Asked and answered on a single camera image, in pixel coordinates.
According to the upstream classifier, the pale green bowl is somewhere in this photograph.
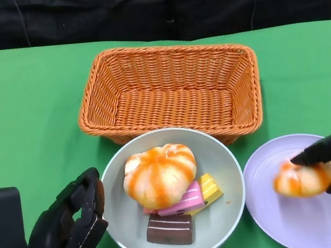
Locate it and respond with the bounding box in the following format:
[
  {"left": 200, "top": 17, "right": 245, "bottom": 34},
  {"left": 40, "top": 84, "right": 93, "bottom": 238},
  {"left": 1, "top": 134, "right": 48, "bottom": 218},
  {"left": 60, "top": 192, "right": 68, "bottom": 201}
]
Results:
[{"left": 92, "top": 117, "right": 255, "bottom": 248}]

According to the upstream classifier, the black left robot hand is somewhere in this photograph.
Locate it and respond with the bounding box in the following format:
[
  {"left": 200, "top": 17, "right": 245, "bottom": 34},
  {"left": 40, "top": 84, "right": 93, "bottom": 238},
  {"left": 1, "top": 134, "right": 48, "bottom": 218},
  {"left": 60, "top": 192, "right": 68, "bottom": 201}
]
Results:
[{"left": 19, "top": 166, "right": 113, "bottom": 248}]

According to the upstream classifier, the orange striped round bread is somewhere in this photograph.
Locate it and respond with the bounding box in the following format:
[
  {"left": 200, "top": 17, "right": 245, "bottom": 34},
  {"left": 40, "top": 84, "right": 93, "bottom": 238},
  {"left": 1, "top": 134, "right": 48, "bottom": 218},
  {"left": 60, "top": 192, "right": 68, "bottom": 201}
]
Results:
[{"left": 118, "top": 140, "right": 203, "bottom": 214}]

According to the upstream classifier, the brown chocolate cake slice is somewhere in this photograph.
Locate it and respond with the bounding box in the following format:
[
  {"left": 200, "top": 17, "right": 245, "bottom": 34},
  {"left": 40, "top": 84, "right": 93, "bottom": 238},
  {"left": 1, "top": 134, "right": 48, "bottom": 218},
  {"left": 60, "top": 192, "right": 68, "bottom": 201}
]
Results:
[{"left": 143, "top": 207, "right": 198, "bottom": 248}]

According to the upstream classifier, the orange wicker basket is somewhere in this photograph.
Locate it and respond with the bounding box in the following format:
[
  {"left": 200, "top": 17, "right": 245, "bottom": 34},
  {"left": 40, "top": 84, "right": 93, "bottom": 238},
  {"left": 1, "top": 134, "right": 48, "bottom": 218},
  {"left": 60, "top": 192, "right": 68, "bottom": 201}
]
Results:
[{"left": 68, "top": 26, "right": 271, "bottom": 167}]

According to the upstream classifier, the green tablecloth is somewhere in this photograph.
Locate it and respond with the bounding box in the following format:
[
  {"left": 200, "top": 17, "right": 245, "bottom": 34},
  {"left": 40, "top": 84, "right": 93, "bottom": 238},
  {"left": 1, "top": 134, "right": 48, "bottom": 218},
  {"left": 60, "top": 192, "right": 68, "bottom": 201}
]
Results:
[{"left": 0, "top": 0, "right": 331, "bottom": 248}]

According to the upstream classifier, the bright pink cake slice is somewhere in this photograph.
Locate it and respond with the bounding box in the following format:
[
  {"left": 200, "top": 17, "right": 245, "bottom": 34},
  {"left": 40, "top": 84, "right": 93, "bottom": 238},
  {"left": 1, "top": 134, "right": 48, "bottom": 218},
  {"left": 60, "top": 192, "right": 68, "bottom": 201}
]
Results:
[{"left": 140, "top": 179, "right": 206, "bottom": 220}]

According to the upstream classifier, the yellow cake slice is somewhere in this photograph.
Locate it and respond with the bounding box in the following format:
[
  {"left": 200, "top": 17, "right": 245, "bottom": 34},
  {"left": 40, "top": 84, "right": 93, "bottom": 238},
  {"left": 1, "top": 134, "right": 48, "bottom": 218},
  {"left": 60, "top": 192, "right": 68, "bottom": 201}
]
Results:
[{"left": 181, "top": 171, "right": 227, "bottom": 217}]

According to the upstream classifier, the orange striped ring bread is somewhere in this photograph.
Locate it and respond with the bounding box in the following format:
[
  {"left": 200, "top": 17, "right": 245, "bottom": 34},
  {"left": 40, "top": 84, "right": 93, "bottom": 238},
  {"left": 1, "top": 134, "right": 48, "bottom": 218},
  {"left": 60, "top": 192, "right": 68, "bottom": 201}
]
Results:
[{"left": 269, "top": 154, "right": 331, "bottom": 202}]

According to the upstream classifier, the lilac round plate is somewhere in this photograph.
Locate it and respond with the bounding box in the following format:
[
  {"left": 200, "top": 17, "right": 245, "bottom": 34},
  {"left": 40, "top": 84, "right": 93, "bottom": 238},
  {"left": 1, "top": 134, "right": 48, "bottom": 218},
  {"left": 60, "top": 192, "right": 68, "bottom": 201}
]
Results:
[{"left": 237, "top": 128, "right": 331, "bottom": 248}]

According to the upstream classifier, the black backdrop cloth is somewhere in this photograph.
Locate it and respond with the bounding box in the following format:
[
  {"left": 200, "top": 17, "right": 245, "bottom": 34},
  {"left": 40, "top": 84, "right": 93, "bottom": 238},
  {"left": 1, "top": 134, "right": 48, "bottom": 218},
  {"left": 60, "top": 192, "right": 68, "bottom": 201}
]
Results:
[{"left": 0, "top": 0, "right": 331, "bottom": 72}]

